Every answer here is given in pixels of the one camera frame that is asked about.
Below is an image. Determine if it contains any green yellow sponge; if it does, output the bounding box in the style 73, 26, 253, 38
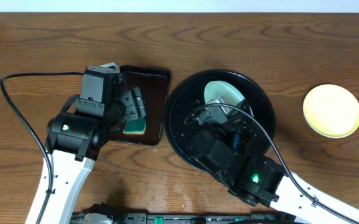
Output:
123, 117, 146, 135

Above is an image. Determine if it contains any light blue plate ketchup stain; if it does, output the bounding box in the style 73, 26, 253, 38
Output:
203, 81, 245, 106

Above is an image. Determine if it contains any yellow plate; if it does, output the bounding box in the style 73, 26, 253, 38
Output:
302, 84, 359, 139

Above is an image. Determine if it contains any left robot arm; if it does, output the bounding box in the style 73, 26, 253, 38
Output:
26, 63, 146, 223

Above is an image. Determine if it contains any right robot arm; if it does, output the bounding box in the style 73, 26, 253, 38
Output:
184, 103, 359, 223

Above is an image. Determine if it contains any black rectangular water tray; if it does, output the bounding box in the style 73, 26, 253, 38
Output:
110, 65, 170, 146

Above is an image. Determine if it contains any black round tray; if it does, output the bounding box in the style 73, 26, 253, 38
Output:
164, 70, 276, 172

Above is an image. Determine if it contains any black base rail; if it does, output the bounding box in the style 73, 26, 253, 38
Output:
69, 203, 296, 224

